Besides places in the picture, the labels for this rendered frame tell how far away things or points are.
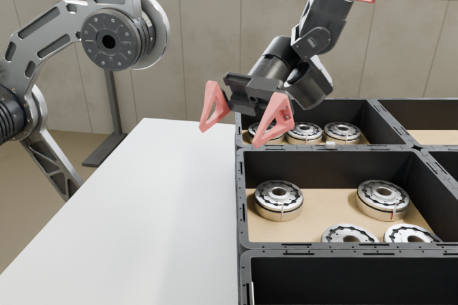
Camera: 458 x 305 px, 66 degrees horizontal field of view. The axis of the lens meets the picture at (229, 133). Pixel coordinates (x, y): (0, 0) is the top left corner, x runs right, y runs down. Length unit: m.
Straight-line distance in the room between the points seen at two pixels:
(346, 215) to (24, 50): 0.93
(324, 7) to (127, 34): 0.46
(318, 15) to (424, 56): 2.01
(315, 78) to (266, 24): 1.77
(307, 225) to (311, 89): 0.28
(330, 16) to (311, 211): 0.41
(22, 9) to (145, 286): 2.47
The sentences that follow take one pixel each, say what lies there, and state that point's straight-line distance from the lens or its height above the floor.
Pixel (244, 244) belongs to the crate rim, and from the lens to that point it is 0.55.
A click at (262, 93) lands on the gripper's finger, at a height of 1.13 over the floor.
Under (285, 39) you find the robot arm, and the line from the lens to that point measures 0.61.
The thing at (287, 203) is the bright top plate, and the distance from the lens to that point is 0.74.
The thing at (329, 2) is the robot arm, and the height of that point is 1.25.
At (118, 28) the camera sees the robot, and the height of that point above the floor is 1.16.
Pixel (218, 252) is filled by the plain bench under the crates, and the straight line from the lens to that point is 0.86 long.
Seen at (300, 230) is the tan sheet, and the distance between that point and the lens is 0.73.
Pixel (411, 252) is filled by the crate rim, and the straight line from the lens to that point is 0.60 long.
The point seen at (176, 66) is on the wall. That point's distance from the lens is 2.56.
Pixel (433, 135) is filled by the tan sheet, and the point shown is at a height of 0.83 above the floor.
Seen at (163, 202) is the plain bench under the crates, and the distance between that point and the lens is 1.01.
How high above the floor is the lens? 1.32
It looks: 27 degrees down
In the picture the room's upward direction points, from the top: straight up
